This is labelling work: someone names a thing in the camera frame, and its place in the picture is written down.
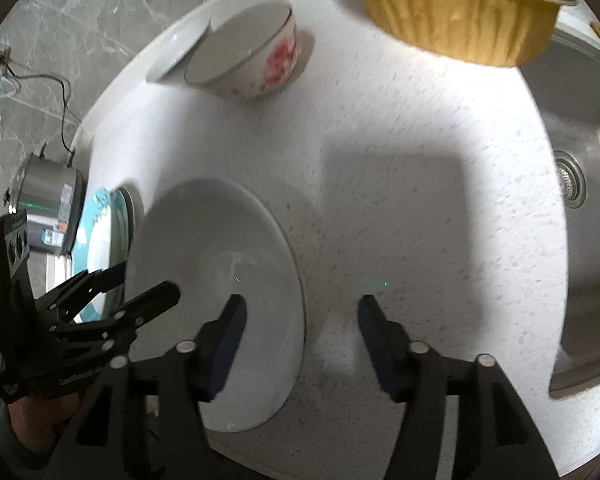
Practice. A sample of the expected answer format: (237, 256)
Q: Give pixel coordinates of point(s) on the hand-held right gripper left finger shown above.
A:
(230, 340)

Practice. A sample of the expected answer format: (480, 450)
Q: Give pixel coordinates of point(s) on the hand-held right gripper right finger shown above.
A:
(375, 340)

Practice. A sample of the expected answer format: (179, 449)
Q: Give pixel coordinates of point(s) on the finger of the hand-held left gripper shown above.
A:
(147, 302)
(105, 279)

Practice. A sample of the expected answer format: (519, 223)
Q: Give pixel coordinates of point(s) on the teal floral deep plate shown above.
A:
(97, 240)

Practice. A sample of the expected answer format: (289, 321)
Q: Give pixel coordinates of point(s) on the grey-rimmed white plate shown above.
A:
(128, 210)

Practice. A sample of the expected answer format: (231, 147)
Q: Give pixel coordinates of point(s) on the large white plate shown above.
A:
(220, 260)

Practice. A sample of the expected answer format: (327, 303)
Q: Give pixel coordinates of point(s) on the small white bowl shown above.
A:
(175, 52)

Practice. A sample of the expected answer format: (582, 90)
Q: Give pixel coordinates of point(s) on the patterned dark-rimmed bowl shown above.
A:
(260, 60)

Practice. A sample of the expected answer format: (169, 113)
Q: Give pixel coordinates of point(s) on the person's left forearm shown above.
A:
(7, 447)

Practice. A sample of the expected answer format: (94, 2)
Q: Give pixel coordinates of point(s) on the person's left hand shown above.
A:
(35, 412)

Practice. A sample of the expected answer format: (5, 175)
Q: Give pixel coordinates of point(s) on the stainless rice cooker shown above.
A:
(50, 200)

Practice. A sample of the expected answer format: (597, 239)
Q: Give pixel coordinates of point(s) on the stainless steel sink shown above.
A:
(587, 210)

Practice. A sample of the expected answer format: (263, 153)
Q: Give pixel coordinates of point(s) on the yellow plastic basin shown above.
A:
(455, 15)

